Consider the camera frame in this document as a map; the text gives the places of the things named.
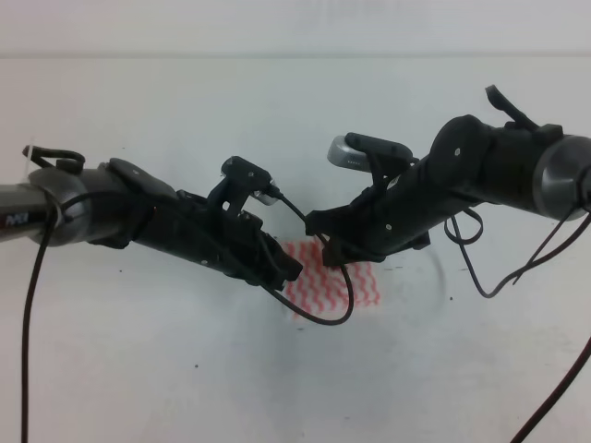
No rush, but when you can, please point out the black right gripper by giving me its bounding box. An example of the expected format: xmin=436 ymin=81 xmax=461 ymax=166
xmin=305 ymin=165 xmax=430 ymax=267

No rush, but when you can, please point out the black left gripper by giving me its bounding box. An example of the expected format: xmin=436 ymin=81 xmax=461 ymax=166
xmin=134 ymin=190 xmax=303 ymax=292

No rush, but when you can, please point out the pink white wavy-striped towel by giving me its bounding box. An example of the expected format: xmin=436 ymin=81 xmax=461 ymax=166
xmin=281 ymin=239 xmax=381 ymax=319

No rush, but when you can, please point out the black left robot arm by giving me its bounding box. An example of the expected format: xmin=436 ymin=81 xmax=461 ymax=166
xmin=1 ymin=147 xmax=303 ymax=291

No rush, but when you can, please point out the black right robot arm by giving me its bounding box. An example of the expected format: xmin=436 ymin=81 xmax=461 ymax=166
xmin=306 ymin=86 xmax=590 ymax=266

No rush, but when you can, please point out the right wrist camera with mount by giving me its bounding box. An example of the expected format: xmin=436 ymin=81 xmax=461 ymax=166
xmin=327 ymin=132 xmax=418 ymax=189

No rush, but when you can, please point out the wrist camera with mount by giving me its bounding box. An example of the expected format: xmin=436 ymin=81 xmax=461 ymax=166
xmin=207 ymin=156 xmax=278 ymax=217
xmin=327 ymin=132 xmax=418 ymax=189

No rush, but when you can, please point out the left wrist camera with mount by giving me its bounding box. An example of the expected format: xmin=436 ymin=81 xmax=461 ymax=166
xmin=207 ymin=156 xmax=278 ymax=217

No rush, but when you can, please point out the black right camera cable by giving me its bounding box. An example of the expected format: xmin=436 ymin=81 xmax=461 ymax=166
xmin=442 ymin=207 xmax=591 ymax=443

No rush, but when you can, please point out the black camera cable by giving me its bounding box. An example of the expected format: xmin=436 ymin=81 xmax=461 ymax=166
xmin=20 ymin=184 xmax=356 ymax=443
xmin=442 ymin=207 xmax=591 ymax=443

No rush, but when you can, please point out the black left camera cable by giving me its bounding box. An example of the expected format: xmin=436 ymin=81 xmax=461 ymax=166
xmin=20 ymin=184 xmax=356 ymax=443

